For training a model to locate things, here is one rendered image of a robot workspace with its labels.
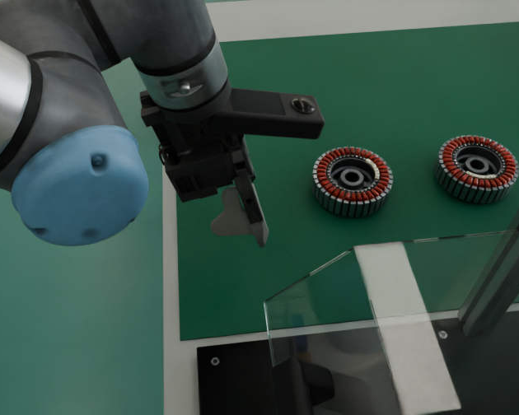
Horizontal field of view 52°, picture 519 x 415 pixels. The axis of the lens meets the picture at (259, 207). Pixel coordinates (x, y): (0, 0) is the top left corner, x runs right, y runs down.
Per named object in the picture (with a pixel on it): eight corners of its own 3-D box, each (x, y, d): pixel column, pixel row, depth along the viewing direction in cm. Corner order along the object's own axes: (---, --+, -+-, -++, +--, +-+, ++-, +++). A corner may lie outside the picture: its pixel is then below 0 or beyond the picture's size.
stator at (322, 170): (325, 226, 74) (328, 208, 71) (301, 169, 81) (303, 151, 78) (400, 210, 75) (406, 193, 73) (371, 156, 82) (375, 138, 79)
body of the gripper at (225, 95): (179, 158, 62) (137, 76, 52) (250, 137, 61) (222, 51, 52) (184, 209, 57) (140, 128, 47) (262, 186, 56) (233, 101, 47)
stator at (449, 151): (432, 146, 84) (438, 128, 81) (507, 156, 82) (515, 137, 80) (433, 199, 77) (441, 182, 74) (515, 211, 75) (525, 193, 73)
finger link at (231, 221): (223, 255, 63) (198, 188, 59) (272, 241, 63) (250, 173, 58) (224, 270, 60) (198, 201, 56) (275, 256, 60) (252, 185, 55)
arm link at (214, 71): (211, 11, 48) (222, 65, 43) (224, 53, 52) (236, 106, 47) (132, 35, 49) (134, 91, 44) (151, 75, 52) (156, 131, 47)
